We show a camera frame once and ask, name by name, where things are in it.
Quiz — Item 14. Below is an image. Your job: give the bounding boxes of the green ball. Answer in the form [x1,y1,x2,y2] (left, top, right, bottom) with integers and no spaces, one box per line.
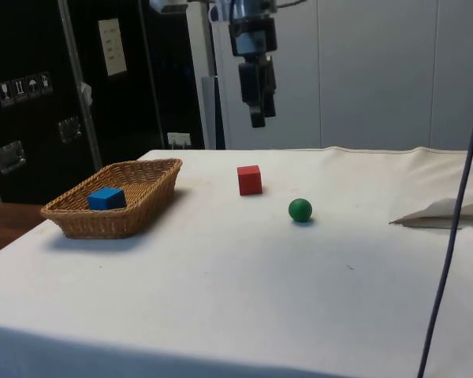
[288,198,313,224]

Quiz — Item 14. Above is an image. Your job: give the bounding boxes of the wicker basket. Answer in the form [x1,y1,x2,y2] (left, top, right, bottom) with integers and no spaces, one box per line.
[39,157,184,240]

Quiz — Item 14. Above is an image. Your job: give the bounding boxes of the black cable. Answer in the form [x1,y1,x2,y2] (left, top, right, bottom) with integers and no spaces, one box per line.
[416,66,473,378]

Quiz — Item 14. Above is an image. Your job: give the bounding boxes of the pale lockers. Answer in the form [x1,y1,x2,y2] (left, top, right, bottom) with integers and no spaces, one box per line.
[210,0,473,150]

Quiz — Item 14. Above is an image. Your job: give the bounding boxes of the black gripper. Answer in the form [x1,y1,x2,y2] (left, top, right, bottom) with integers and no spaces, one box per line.
[228,17,279,129]

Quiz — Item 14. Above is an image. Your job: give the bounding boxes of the blue cube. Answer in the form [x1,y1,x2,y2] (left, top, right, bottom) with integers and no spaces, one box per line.
[87,187,128,211]

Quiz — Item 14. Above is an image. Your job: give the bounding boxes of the black cabinet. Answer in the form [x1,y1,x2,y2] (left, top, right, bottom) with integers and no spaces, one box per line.
[0,0,207,204]

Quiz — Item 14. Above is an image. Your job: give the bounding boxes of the red cube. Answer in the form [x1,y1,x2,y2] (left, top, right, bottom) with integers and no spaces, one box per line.
[236,165,263,197]

